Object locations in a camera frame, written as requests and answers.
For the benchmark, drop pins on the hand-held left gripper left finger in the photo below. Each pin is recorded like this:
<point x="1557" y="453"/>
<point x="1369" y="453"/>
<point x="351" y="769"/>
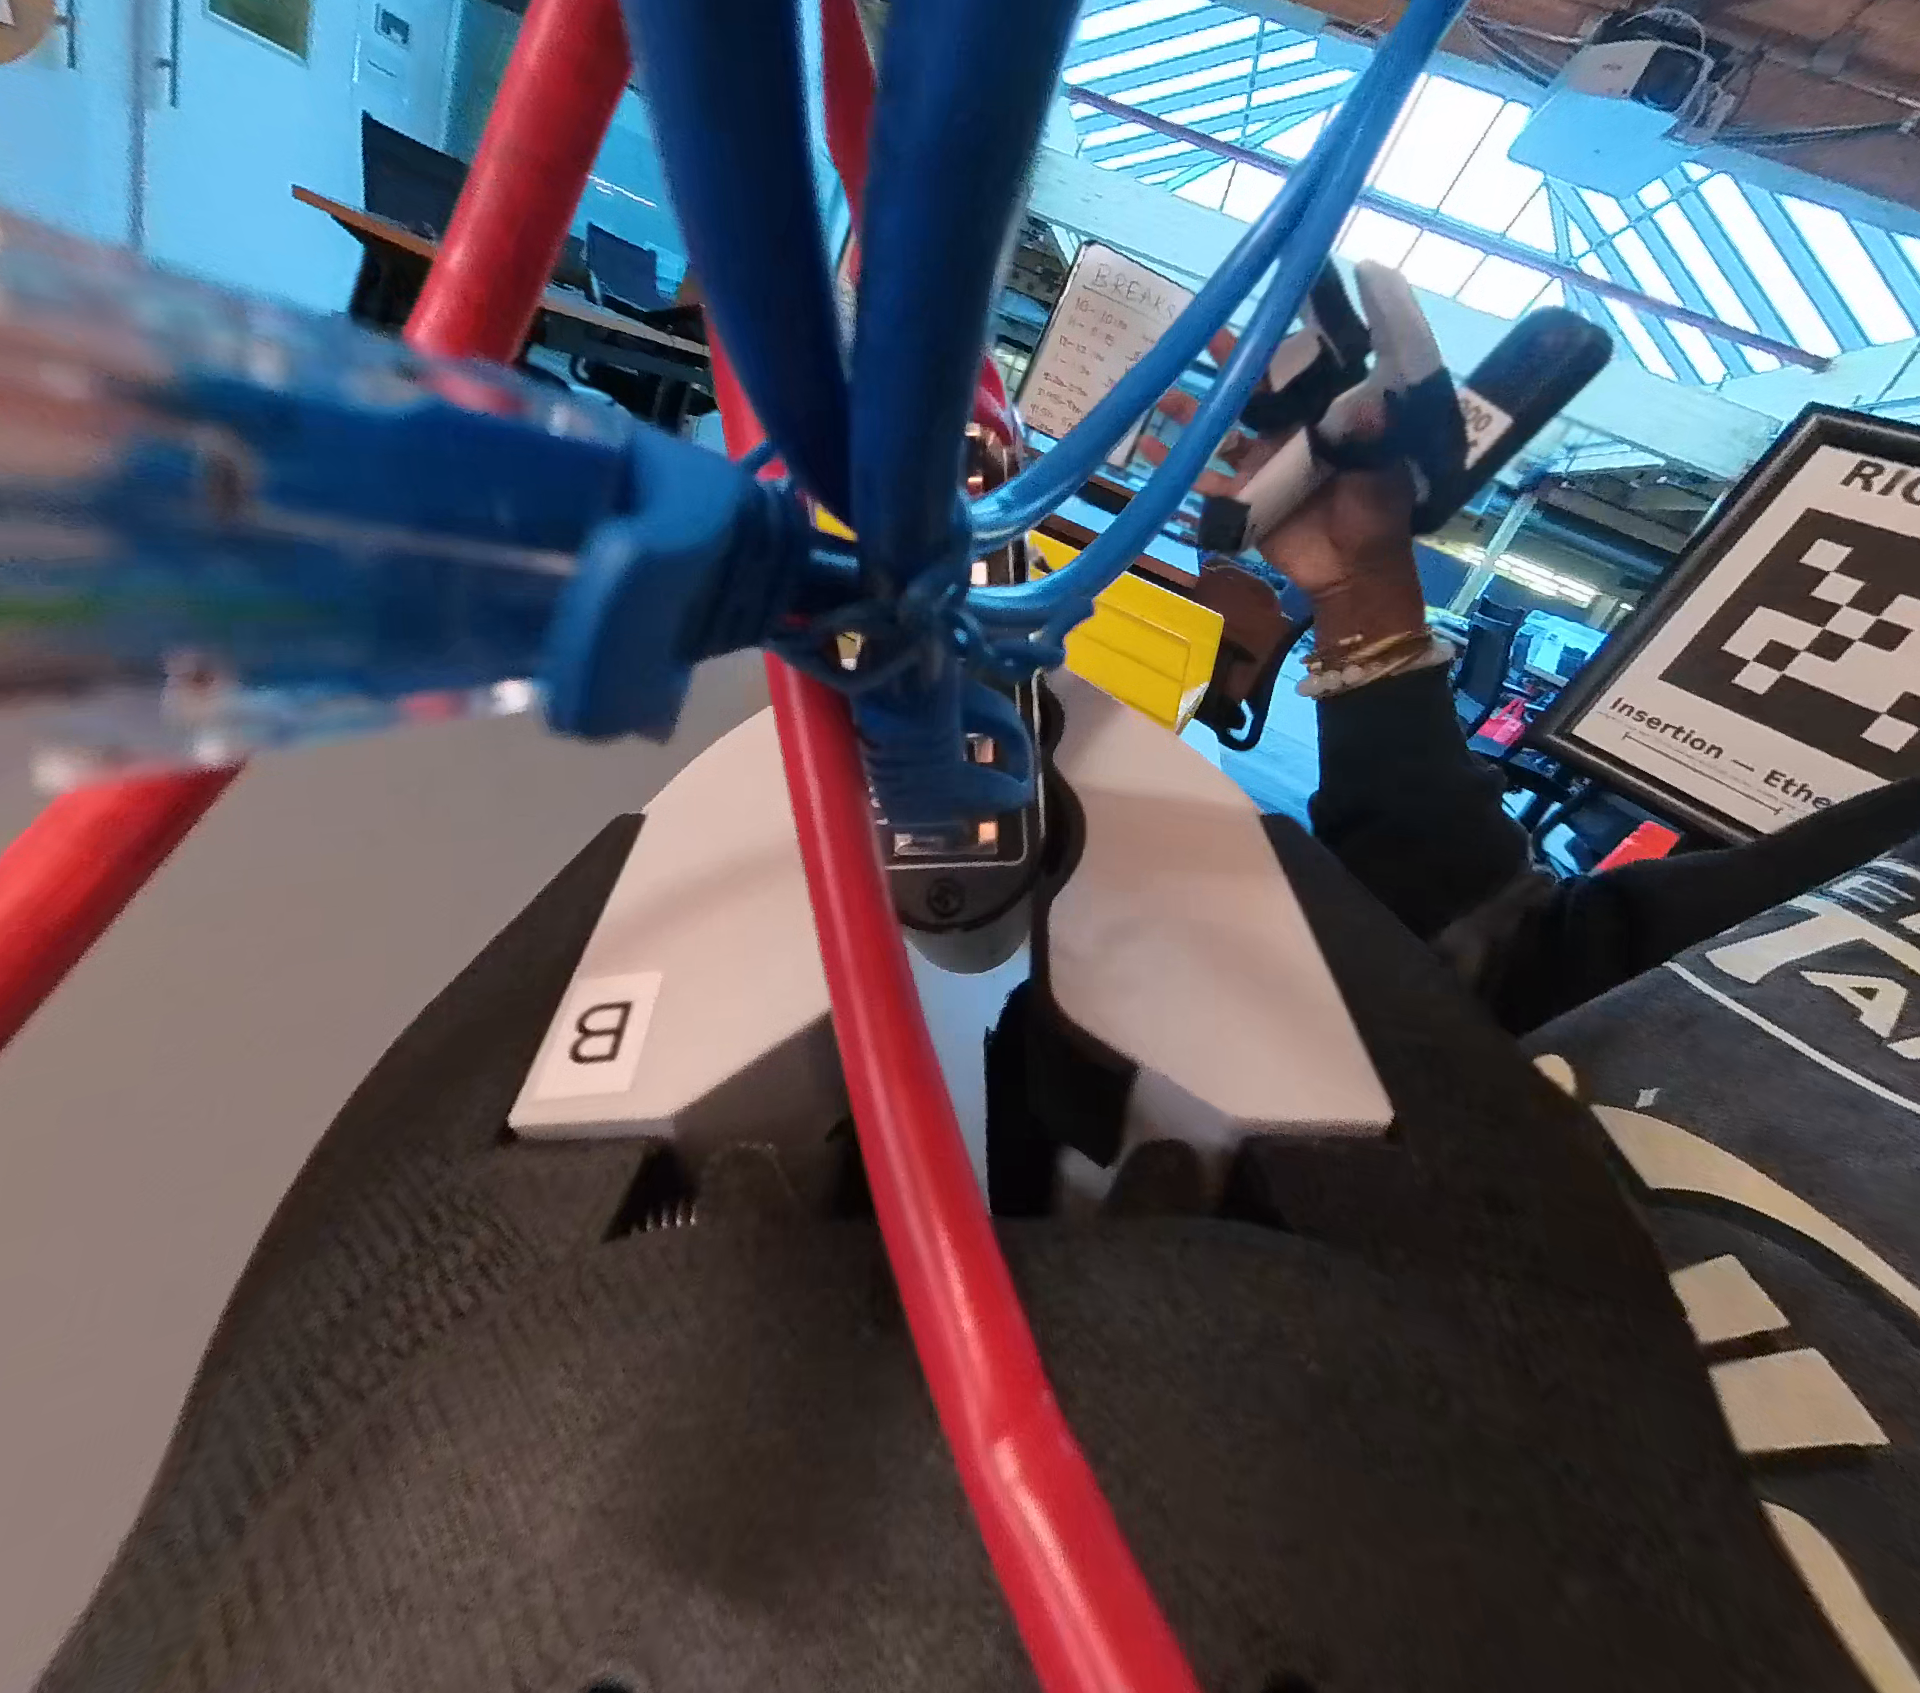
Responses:
<point x="691" y="912"/>

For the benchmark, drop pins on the black ethernet adapter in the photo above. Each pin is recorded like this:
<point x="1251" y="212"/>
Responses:
<point x="961" y="890"/>

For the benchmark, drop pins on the white ceiling unit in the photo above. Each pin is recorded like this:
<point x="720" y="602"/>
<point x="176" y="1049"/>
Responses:
<point x="1613" y="102"/>

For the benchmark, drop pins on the framed marker sign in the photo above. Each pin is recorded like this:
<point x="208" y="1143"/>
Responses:
<point x="1784" y="643"/>

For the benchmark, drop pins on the handwritten whiteboard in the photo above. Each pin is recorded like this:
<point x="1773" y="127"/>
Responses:
<point x="1103" y="343"/>

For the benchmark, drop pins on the person's right forearm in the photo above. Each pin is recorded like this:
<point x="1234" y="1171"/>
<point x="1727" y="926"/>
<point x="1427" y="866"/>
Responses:
<point x="1410" y="808"/>

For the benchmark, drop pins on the large yellow plastic bin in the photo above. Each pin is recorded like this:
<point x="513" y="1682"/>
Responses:
<point x="1148" y="643"/>

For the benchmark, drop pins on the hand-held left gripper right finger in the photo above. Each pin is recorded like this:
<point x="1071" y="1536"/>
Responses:
<point x="1201" y="959"/>

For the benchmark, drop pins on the wooden office desk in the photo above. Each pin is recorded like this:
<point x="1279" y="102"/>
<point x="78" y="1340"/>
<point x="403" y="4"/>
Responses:
<point x="391" y="268"/>

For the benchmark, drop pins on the person's right hand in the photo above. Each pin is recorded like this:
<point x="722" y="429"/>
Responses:
<point x="1359" y="560"/>

